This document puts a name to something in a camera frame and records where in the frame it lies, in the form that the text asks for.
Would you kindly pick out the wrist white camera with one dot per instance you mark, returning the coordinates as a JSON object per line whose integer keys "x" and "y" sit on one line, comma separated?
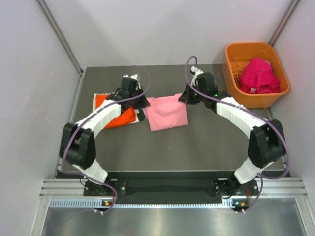
{"x": 134, "y": 76}
{"x": 195, "y": 72}

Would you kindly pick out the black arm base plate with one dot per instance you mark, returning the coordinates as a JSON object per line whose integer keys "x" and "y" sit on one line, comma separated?
{"x": 167, "y": 186}

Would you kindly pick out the orange plastic basket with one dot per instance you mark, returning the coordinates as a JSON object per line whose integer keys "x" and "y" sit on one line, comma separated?
{"x": 237, "y": 56}

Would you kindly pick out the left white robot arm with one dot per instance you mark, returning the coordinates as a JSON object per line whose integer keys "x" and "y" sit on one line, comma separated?
{"x": 78, "y": 139}

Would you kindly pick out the aluminium frame rail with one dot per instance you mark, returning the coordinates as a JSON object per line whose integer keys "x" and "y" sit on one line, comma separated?
{"x": 280, "y": 188}

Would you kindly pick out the grey slotted cable duct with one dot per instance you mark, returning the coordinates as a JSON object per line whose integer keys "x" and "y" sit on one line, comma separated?
{"x": 106, "y": 203}

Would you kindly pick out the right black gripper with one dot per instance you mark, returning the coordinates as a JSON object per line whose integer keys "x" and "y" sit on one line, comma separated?
{"x": 185, "y": 97}

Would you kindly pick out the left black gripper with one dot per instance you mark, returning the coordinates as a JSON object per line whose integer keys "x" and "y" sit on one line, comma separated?
{"x": 143, "y": 103}

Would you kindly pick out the dark green t shirt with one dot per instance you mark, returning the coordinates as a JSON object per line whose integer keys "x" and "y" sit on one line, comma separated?
{"x": 140, "y": 115}

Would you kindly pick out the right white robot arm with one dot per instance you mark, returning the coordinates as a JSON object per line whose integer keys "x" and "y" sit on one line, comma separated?
{"x": 265, "y": 137}

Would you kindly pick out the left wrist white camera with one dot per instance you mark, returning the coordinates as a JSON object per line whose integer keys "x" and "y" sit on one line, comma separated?
{"x": 134, "y": 76}

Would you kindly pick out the light pink t shirt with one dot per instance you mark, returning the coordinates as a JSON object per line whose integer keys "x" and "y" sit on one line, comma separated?
{"x": 166, "y": 112}

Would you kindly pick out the white printed t shirt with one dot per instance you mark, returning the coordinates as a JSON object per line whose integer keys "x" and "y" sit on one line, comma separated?
{"x": 94, "y": 98}

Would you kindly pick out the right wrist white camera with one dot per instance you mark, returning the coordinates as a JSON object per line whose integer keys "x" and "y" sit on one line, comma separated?
{"x": 195, "y": 72}

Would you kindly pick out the magenta t shirt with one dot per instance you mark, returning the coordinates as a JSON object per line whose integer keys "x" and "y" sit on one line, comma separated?
{"x": 258, "y": 78}

